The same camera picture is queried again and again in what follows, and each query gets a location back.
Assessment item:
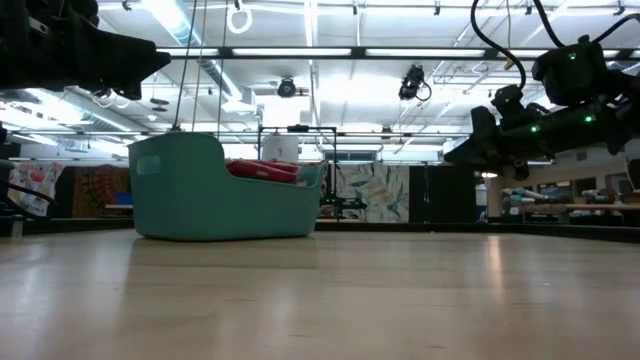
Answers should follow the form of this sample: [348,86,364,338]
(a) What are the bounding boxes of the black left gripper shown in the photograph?
[0,0,172,101]

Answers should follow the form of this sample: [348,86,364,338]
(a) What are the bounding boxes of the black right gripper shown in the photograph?
[443,102,634,182]

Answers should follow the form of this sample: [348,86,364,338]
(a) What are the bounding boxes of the red popcorn bag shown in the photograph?
[224,159,300,185]
[252,158,301,174]

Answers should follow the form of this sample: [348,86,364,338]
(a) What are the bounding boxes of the black cabinet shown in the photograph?
[408,164,477,225]

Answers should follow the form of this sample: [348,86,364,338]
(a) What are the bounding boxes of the wooden shelf with goods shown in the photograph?
[479,149,640,226]

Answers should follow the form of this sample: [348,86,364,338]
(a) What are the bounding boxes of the dark patterned cloth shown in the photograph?
[63,164,132,219]

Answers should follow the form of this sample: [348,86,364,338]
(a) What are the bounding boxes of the leaf pattern panel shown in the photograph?
[324,162,411,224]

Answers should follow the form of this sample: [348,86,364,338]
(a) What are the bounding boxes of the floral pattern cloth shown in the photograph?
[6,161,66,219]

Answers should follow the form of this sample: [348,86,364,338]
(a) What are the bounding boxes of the teal plastic basket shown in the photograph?
[127,131,326,243]

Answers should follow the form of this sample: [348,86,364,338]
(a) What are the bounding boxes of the white cylinder container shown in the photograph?
[261,132,301,164]

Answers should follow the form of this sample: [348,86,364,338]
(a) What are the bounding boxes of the black beam with light panels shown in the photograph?
[157,45,640,62]

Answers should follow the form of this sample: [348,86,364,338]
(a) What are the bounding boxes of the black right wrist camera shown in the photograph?
[491,83,525,132]

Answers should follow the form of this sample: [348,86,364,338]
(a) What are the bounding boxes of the long black cable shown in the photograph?
[171,0,200,134]

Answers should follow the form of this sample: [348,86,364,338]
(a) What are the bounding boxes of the black aluminium table frame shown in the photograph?
[0,215,640,245]

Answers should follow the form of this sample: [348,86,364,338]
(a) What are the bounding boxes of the silver ceiling duct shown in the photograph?
[142,0,246,104]

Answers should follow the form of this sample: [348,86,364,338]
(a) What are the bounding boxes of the yellow tag on cord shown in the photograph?
[503,0,519,70]

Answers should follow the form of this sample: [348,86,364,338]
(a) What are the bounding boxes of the black overhead camera with cable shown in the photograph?
[398,63,433,103]

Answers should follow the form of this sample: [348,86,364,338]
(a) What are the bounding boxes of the white hanging ring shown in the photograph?
[226,2,255,36]

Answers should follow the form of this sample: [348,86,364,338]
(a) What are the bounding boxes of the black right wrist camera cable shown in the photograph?
[469,0,527,92]

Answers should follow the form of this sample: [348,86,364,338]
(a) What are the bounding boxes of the round black ceiling camera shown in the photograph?
[276,76,300,100]

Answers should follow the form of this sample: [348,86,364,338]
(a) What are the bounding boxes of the black metal stand frame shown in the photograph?
[256,124,369,221]

